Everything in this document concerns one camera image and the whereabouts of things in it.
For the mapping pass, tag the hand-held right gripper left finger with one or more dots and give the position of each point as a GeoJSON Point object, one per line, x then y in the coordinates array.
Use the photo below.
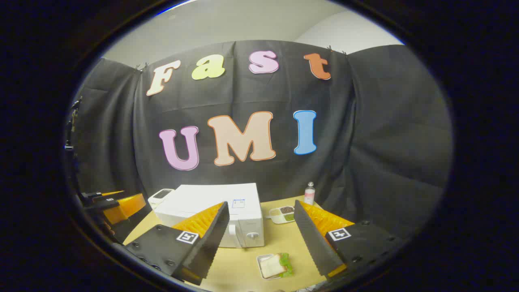
{"type": "Point", "coordinates": [215, 235]}

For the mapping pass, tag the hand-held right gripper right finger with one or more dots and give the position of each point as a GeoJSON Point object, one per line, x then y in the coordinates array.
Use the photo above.
{"type": "Point", "coordinates": [310, 239]}

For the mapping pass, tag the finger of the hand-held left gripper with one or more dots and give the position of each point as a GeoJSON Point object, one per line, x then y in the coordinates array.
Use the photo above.
{"type": "Point", "coordinates": [103, 194]}
{"type": "Point", "coordinates": [125, 209]}

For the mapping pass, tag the white microwave oven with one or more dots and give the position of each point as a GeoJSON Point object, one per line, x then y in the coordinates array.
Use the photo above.
{"type": "Point", "coordinates": [211, 198]}

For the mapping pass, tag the sandwich with lettuce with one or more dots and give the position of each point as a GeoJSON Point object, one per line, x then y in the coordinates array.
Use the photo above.
{"type": "Point", "coordinates": [271, 265]}

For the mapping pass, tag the white toaster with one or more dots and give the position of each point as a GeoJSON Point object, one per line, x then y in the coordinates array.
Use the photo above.
{"type": "Point", "coordinates": [160, 196]}

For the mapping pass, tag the white divided dish of grains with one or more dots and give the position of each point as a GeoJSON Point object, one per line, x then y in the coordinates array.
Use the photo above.
{"type": "Point", "coordinates": [282, 214]}

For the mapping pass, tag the clear bottle with pink label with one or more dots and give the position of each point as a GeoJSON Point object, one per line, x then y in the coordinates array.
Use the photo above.
{"type": "Point", "coordinates": [309, 195]}

